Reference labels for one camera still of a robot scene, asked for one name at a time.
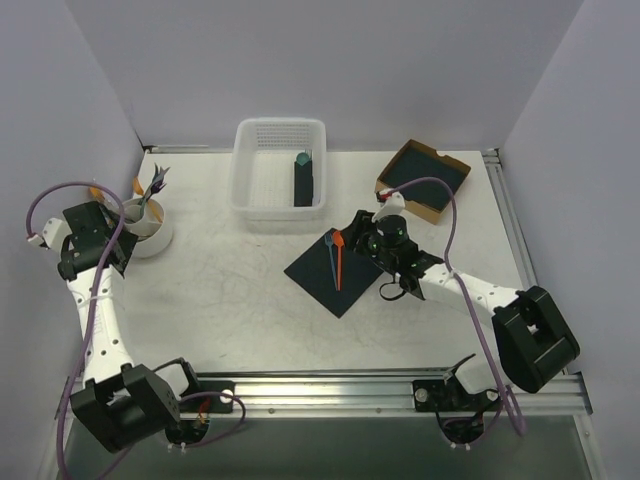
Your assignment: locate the blue plastic fork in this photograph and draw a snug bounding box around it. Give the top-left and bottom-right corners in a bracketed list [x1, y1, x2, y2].
[323, 230, 338, 290]

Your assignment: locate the brown cardboard napkin box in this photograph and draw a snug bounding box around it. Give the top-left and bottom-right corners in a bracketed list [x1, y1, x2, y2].
[374, 138, 472, 226]

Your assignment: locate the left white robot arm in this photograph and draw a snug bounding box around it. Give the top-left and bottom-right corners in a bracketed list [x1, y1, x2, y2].
[58, 201, 202, 453]

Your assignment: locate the orange plastic spoon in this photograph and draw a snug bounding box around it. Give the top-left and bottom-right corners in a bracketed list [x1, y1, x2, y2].
[332, 230, 345, 291]

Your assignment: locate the white perforated plastic basket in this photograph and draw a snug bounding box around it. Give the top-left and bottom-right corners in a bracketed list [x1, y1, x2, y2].
[228, 117, 328, 221]

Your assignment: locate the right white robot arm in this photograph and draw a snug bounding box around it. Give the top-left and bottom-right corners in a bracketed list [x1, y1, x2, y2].
[341, 210, 581, 409]

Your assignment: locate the aluminium frame rail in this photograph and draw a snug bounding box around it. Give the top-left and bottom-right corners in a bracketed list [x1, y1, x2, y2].
[198, 370, 593, 419]

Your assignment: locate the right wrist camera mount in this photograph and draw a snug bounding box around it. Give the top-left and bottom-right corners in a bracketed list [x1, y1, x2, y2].
[373, 189, 405, 222]

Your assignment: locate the white utensil holder cup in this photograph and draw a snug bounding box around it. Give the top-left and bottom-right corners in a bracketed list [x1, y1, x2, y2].
[124, 197, 174, 259]

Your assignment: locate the dark rolled napkin bundle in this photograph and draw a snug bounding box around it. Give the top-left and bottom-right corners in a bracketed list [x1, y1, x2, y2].
[294, 160, 314, 207]

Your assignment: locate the purple fork in cup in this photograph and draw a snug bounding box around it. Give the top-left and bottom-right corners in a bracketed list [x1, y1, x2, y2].
[139, 164, 170, 211]

